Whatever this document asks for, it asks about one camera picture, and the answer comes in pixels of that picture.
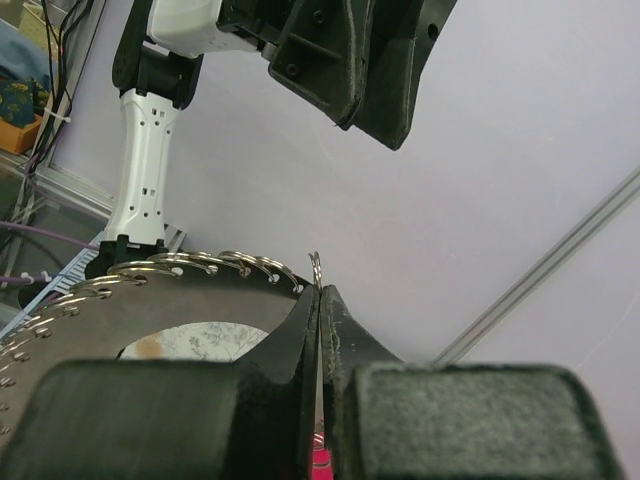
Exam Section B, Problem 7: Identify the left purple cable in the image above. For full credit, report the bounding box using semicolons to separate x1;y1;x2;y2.
0;219;101;289

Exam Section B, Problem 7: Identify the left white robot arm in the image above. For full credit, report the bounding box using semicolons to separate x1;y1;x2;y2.
86;0;454;278

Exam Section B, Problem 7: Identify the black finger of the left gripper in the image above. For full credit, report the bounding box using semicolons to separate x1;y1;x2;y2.
355;0;456;150
268;1;373;130

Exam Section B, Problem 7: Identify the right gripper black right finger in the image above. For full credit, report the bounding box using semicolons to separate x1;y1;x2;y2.
319;286;625;479

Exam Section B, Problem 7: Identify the floral table mat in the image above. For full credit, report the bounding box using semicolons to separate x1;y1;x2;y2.
119;322;267;362

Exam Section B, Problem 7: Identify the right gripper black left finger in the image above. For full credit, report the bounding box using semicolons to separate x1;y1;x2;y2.
1;287;319;479

